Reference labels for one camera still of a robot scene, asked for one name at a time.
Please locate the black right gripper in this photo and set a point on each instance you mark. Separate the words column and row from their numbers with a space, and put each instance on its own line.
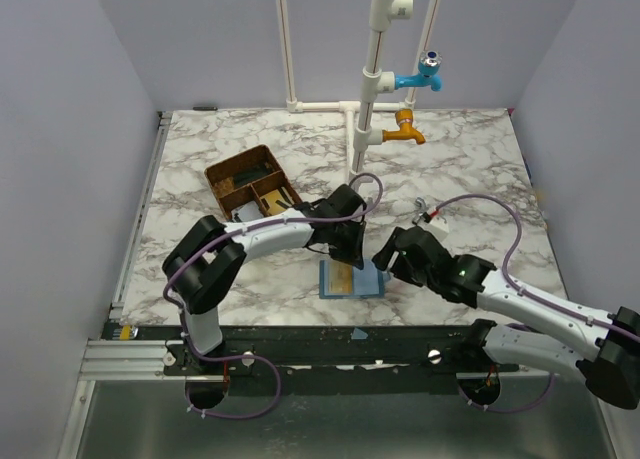
column 396, row 255

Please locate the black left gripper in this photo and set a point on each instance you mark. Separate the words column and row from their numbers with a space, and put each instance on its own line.
column 347, row 244

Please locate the gold card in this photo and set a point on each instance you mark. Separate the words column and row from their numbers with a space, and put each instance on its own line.
column 276, row 201
column 339, row 278

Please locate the blue leather card holder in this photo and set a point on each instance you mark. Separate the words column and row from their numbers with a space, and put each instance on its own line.
column 368, row 283

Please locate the silver white card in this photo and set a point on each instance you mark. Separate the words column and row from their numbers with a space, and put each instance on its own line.
column 247, row 212

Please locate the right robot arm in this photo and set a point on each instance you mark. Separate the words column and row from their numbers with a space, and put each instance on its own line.
column 595, row 347

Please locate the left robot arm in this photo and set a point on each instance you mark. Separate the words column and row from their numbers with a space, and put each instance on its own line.
column 202, row 268

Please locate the woven brown basket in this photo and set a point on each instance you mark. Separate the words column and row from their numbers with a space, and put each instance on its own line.
column 245, row 177

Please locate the orange plastic faucet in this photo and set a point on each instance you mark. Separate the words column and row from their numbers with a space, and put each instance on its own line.
column 406, row 131

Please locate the blue plastic faucet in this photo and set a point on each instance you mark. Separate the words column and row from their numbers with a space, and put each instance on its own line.
column 428, row 66

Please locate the metal tap handle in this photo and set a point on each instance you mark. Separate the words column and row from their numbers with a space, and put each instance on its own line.
column 422, row 209

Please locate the black mounting rail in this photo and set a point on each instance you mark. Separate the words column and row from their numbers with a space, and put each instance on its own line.
column 328, row 361

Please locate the white pvc pipe frame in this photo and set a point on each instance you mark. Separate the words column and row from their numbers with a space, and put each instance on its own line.
column 374, row 111

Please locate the aluminium frame rail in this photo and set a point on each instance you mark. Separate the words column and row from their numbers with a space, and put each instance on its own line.
column 117, row 360

